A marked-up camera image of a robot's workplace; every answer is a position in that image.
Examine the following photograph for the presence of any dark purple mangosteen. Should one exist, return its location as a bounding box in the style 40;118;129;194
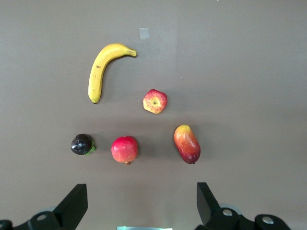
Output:
70;133;96;156

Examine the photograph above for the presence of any yellow banana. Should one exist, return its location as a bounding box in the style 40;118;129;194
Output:
88;43;138;104

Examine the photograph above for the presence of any red pomegranate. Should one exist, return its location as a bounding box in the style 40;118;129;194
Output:
111;135;139;166

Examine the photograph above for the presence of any red yellow mango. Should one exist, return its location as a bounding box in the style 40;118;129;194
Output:
173;124;201;165

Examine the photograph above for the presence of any red yellow apple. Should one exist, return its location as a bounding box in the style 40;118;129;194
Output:
142;89;168;115

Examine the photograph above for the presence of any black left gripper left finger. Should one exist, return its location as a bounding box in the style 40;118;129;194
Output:
28;184;88;230

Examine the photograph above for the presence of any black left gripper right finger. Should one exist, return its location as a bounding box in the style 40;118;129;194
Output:
195;182;245;230

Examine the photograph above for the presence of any clear tape patch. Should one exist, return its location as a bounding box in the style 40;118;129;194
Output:
139;27;150;40

